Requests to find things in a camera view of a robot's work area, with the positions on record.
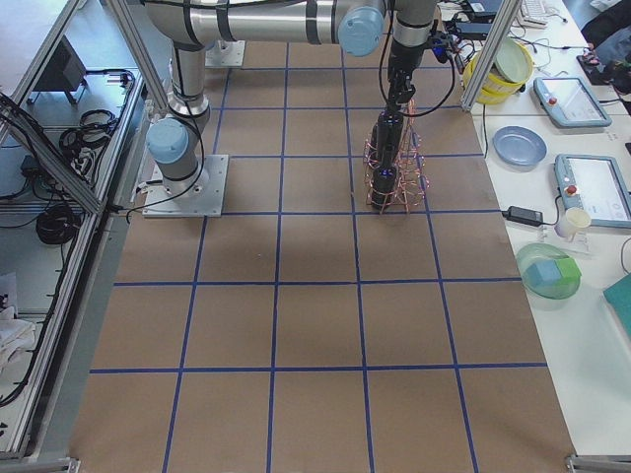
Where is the upper teach pendant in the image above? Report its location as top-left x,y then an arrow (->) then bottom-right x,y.
532,77 -> 612,128

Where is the black power brick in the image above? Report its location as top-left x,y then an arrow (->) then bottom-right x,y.
502,206 -> 543,228

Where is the teal cloth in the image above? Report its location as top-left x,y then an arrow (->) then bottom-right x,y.
602,274 -> 631,339

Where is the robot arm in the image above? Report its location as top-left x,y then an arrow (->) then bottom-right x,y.
145,1 -> 437,209

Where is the black monitor box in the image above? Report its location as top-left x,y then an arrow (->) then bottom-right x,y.
34,35 -> 87,104

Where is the teach pendant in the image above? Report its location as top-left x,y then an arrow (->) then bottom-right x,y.
532,77 -> 612,128
554,154 -> 630,229

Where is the green foam cube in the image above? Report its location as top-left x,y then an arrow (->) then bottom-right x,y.
554,256 -> 582,284

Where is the pale green plate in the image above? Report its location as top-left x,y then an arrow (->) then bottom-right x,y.
494,38 -> 529,84

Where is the paper cup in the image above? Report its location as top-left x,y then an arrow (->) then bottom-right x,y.
554,207 -> 592,238

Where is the dark glass wine bottle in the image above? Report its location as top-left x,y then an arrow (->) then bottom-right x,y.
376,110 -> 404,169

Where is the aluminium frame post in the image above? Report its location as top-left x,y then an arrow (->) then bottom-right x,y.
460,0 -> 521,111

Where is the copper wire wine rack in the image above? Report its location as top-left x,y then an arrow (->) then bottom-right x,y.
363,101 -> 429,214

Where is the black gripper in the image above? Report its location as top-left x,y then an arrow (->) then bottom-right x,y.
386,41 -> 425,117

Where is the green glass bowl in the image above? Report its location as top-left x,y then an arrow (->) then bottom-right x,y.
516,242 -> 581,300

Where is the lower teach pendant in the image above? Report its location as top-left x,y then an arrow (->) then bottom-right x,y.
554,154 -> 630,229

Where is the blue plate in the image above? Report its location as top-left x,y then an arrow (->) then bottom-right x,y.
492,126 -> 547,168

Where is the dark bottle in rack corner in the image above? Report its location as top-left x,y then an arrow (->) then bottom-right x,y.
371,145 -> 398,212

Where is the blue foam cube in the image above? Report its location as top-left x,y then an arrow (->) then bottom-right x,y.
524,259 -> 562,288

